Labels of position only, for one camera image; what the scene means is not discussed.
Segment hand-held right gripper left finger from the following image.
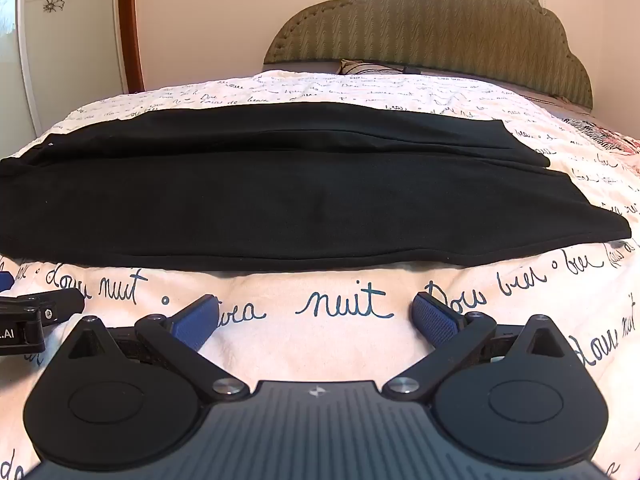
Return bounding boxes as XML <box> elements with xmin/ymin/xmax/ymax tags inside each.
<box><xmin>66</xmin><ymin>293</ymin><xmax>252</xmax><ymax>404</ymax></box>

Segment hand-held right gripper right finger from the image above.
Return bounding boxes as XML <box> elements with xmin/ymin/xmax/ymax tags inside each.
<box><xmin>383</xmin><ymin>290</ymin><xmax>577</xmax><ymax>404</ymax></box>

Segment black pants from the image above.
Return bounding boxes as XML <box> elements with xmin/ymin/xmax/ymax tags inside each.
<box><xmin>0</xmin><ymin>101</ymin><xmax>633</xmax><ymax>272</ymax></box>

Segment cream script printed quilt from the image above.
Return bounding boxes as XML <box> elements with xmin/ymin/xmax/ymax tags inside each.
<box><xmin>0</xmin><ymin>71</ymin><xmax>640</xmax><ymax>480</ymax></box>

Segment white floral wardrobe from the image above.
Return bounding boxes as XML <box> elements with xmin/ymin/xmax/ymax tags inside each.
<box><xmin>0</xmin><ymin>0</ymin><xmax>132</xmax><ymax>147</ymax></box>

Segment striped pillow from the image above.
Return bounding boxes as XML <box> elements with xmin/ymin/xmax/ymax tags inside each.
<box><xmin>339</xmin><ymin>58</ymin><xmax>427</xmax><ymax>77</ymax></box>

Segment olive padded headboard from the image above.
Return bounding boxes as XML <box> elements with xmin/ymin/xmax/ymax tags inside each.
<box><xmin>263</xmin><ymin>0</ymin><xmax>594</xmax><ymax>110</ymax></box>

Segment brown wooden wardrobe frame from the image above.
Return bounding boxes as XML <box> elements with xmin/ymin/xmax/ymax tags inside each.
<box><xmin>116</xmin><ymin>0</ymin><xmax>146</xmax><ymax>94</ymax></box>

